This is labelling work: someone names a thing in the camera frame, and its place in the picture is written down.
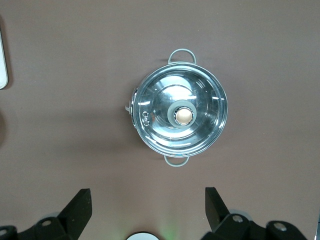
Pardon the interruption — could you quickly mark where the steel electric cooking pot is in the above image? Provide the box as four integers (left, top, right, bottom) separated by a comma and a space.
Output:
124, 48, 229, 168

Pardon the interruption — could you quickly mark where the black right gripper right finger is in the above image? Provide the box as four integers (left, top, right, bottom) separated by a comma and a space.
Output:
202, 186, 308, 240

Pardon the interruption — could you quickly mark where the brown table cover mat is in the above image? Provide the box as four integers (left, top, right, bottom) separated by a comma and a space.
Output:
0, 0, 320, 240

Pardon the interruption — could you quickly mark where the glass pot lid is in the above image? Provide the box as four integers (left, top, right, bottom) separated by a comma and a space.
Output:
132, 62, 229, 159

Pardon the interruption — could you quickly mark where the cream rabbit print tray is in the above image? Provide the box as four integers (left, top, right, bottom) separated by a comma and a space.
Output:
0, 32, 9, 90

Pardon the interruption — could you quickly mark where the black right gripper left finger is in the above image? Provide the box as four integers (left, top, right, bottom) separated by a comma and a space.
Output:
0, 188, 93, 240

